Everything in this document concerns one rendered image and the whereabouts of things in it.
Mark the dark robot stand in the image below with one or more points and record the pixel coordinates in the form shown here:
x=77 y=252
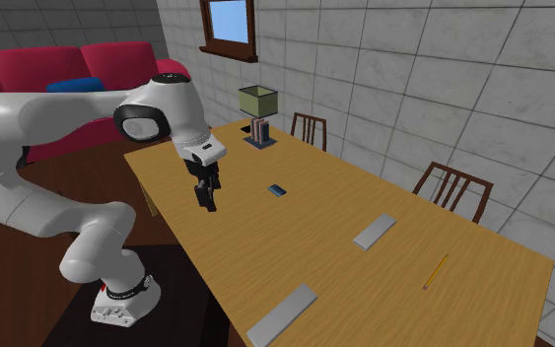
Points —
x=181 y=307

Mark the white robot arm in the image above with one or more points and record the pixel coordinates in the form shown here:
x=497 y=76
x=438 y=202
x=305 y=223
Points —
x=41 y=117

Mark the blue phone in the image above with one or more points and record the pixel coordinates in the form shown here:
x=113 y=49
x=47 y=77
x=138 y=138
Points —
x=276 y=191

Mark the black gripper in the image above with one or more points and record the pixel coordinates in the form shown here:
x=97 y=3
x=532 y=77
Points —
x=201 y=170

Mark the brown wooden chair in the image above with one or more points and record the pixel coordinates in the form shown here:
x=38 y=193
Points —
x=308 y=129
x=452 y=190

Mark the red sofa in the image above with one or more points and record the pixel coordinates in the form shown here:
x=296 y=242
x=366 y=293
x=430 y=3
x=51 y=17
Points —
x=36 y=65

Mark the yellow pencil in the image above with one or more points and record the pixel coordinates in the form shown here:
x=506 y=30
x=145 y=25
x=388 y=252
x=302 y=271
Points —
x=435 y=272

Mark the window with brown frame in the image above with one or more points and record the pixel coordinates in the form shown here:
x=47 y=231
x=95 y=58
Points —
x=229 y=21

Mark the wooden table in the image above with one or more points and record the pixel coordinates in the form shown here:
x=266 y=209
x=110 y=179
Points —
x=315 y=240

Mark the table lamp with green shade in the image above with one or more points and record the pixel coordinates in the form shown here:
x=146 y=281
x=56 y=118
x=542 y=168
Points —
x=258 y=102

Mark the small grey flat slab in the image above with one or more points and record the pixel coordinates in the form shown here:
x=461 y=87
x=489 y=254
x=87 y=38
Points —
x=374 y=232

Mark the blue cushion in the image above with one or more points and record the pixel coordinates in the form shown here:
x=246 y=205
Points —
x=76 y=85

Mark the large grey flat slab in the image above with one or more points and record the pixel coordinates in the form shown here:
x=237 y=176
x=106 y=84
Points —
x=282 y=315

